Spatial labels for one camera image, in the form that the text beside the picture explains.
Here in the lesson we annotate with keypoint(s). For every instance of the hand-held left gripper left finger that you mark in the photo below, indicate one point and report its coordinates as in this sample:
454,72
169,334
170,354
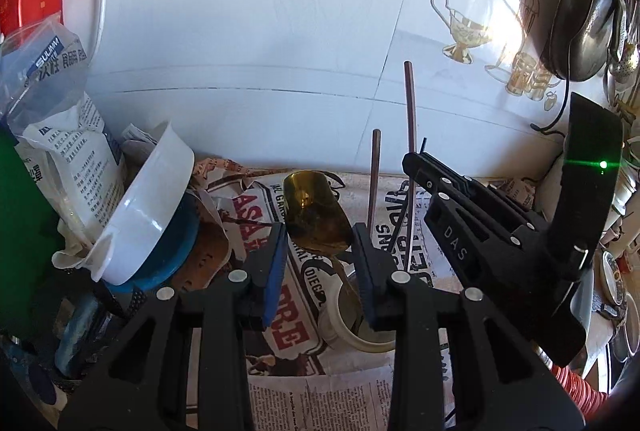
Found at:
276,263

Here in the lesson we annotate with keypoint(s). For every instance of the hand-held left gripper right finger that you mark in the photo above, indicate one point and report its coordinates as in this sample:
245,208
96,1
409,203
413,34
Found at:
365,263

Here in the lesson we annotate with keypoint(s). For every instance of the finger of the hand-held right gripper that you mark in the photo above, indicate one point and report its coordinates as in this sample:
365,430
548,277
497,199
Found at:
450,183
475,246

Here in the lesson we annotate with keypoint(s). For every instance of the white appliance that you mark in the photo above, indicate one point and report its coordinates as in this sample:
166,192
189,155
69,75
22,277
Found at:
552,191

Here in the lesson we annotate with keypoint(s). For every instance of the white ceramic cup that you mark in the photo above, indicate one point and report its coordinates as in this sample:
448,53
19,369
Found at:
625,191

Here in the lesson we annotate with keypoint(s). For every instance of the decorated plate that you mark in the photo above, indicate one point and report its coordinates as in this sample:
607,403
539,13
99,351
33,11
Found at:
611,278

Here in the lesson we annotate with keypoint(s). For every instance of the blue plastic bowl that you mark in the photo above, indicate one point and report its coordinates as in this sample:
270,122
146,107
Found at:
175,246

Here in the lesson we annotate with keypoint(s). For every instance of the printed newspaper sheet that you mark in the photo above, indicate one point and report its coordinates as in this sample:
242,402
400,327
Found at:
320,391

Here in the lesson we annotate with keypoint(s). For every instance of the white plastic bowl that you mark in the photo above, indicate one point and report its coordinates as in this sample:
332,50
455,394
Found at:
150,211

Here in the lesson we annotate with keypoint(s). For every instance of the black perforated metal piece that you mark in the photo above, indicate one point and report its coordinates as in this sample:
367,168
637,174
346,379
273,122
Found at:
137,301

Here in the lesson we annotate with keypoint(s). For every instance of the metal slotted ladle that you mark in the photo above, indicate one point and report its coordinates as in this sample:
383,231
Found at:
629,63

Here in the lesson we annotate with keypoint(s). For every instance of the orange ribbed plastic basket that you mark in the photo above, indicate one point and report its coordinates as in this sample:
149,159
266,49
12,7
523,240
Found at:
580,391

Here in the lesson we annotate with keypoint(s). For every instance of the black hanging pan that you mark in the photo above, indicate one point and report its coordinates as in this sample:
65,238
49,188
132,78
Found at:
585,26

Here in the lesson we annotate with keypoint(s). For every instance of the hanging metal spoon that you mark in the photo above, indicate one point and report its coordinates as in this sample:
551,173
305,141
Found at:
619,26

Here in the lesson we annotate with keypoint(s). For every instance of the blue cylindrical object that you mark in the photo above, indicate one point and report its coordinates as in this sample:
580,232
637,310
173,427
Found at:
75,336

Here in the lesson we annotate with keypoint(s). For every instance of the clear bag of white powder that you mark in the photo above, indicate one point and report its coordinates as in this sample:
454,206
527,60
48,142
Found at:
65,151

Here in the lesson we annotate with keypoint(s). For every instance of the green object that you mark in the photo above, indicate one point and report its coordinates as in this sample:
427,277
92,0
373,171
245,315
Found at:
25,236

